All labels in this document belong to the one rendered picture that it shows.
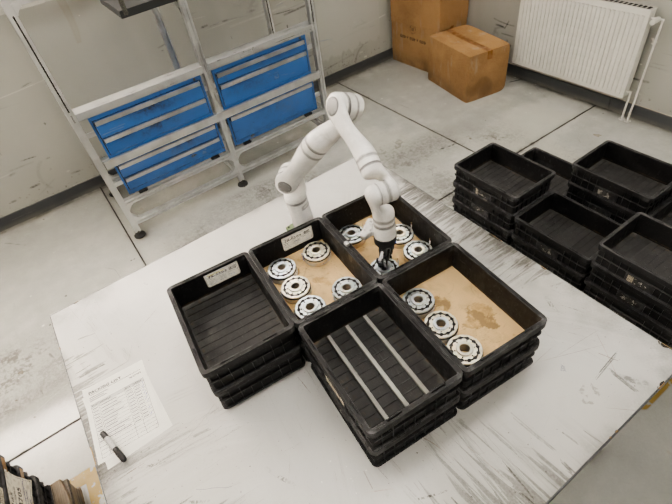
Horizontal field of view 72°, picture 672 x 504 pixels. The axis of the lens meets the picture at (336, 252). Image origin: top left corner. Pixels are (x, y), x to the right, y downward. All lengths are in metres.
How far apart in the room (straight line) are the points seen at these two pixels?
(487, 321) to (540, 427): 0.32
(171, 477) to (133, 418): 0.26
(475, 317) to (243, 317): 0.75
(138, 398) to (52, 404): 1.20
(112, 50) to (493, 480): 3.56
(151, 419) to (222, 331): 0.35
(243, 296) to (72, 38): 2.66
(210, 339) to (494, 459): 0.92
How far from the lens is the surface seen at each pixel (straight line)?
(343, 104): 1.48
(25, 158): 4.10
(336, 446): 1.45
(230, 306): 1.65
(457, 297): 1.55
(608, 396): 1.61
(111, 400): 1.78
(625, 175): 2.77
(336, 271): 1.65
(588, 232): 2.55
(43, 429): 2.84
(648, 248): 2.39
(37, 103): 3.97
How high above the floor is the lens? 2.03
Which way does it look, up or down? 45 degrees down
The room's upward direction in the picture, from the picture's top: 10 degrees counter-clockwise
